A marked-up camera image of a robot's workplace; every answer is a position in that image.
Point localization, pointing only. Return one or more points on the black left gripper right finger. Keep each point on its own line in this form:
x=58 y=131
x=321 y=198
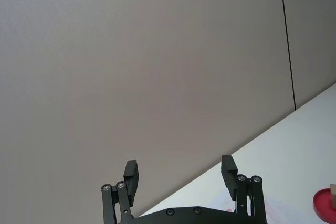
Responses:
x=229 y=179

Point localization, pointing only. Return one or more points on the red round dish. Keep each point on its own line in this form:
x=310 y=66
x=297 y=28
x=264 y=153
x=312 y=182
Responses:
x=322 y=203

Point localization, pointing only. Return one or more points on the white table cloth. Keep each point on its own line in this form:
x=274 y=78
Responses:
x=288 y=155

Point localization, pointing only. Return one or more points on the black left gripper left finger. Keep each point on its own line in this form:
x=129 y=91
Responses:
x=130 y=182

